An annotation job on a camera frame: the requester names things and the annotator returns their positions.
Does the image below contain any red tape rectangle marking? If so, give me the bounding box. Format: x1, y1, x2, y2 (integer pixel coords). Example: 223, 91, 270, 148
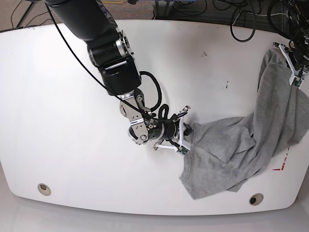
273, 147, 290, 171

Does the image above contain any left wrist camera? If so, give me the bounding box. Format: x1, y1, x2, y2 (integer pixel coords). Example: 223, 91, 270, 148
289, 74, 304, 89

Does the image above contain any left table grommet hole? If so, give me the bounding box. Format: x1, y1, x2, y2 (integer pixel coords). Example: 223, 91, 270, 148
38, 183, 51, 196

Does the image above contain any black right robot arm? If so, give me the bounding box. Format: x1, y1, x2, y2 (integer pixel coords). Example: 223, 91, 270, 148
45, 0, 192, 155

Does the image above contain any right table grommet hole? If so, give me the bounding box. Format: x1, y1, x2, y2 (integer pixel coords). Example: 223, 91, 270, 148
249, 193, 264, 206

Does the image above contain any white cable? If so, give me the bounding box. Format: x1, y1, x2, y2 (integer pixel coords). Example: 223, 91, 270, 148
230, 11, 288, 26

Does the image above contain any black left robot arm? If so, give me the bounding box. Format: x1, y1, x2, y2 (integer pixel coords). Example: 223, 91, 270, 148
267, 0, 309, 88

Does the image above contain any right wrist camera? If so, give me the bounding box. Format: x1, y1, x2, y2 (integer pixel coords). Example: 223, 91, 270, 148
177, 146, 190, 156

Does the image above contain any table grommet hole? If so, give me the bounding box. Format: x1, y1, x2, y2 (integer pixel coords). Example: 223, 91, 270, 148
38, 183, 51, 196
249, 193, 264, 206

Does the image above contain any grey t-shirt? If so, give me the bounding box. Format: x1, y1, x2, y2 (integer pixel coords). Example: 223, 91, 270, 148
180, 49, 309, 200

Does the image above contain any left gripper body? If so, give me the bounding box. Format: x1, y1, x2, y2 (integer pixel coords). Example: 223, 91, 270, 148
273, 42, 309, 89

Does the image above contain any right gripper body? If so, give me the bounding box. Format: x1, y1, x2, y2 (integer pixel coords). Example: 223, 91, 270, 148
153, 105, 191, 152

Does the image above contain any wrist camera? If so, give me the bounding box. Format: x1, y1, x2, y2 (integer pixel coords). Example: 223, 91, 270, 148
177, 146, 190, 156
289, 74, 304, 89

